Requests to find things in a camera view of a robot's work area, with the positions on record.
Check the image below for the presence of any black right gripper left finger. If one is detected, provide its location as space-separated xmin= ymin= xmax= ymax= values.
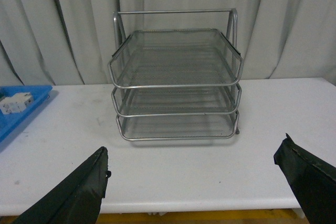
xmin=13 ymin=146 xmax=111 ymax=223

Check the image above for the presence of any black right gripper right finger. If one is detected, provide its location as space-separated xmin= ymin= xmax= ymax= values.
xmin=274 ymin=134 xmax=335 ymax=223

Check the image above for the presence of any silver mesh three-tier rack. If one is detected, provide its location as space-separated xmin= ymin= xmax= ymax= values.
xmin=108 ymin=8 xmax=244 ymax=142

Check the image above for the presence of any blue plastic tray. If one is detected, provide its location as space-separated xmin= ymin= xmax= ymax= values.
xmin=1 ymin=86 xmax=52 ymax=141

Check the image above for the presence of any white circuit breaker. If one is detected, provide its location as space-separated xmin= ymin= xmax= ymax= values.
xmin=1 ymin=92 xmax=34 ymax=114

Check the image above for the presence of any grey curtain backdrop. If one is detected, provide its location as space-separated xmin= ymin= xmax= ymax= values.
xmin=1 ymin=0 xmax=335 ymax=86

